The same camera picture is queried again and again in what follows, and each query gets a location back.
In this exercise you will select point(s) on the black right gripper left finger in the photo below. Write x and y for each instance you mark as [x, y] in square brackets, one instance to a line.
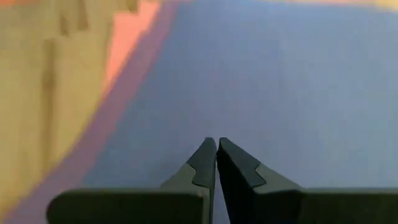
[203, 168]

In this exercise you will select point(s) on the orange paper sheet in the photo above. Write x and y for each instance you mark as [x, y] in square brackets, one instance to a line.
[130, 37]

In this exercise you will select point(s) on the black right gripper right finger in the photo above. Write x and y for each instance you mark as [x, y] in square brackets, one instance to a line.
[236, 174]

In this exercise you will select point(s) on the purple paper sheet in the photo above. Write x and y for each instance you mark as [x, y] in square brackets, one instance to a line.
[118, 102]

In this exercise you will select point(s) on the blue paper sheet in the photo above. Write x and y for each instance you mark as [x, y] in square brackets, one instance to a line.
[280, 93]

